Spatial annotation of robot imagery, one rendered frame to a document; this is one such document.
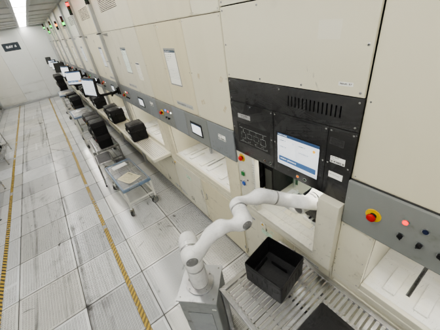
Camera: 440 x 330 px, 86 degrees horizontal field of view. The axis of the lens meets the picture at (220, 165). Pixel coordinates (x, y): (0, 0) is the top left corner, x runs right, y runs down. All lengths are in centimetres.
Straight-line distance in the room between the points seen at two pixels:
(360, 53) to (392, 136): 34
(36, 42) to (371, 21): 1400
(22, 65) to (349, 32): 1401
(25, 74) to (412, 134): 1430
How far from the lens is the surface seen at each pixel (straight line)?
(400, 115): 110
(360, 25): 109
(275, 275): 182
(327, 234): 154
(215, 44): 171
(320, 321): 161
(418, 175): 117
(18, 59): 1446
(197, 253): 147
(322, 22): 116
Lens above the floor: 231
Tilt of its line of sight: 32 degrees down
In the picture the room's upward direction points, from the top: 10 degrees counter-clockwise
